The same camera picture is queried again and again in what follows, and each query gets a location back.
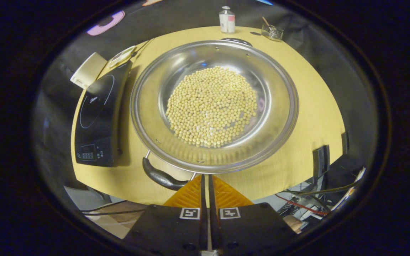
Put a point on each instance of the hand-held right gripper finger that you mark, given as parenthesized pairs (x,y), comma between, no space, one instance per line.
(204,199)
(212,199)

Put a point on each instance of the pile of yellow soybeans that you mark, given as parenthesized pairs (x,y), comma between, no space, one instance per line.
(212,106)

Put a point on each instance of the black induction cooktop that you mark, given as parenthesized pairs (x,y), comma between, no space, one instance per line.
(98,117)

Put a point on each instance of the black table clamp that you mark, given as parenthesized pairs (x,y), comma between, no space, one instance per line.
(320,161)
(345,142)

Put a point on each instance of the white divided bean dish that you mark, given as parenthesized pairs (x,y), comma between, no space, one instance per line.
(121,57)

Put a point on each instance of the black round table grommet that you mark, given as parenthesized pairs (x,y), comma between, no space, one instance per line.
(256,33)

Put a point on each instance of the white toaster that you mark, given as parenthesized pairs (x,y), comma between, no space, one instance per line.
(89,71)

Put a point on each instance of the clear bottle with white label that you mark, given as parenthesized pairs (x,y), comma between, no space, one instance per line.
(227,23)

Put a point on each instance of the wooden stick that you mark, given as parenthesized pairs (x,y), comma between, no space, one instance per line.
(265,21)

